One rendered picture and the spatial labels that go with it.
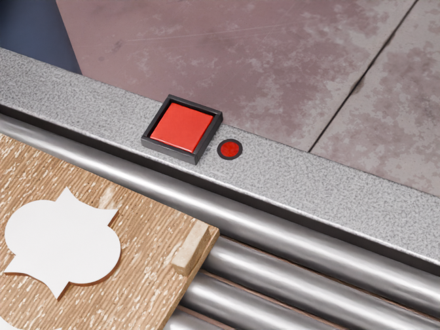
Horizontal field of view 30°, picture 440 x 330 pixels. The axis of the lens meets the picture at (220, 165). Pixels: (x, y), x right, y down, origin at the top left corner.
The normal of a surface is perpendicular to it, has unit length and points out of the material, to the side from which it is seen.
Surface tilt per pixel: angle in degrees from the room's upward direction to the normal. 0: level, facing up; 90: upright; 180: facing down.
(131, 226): 0
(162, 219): 0
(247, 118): 0
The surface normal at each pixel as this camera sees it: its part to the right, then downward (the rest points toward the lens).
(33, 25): 0.68, 0.58
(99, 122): -0.09, -0.55
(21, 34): 0.42, 0.73
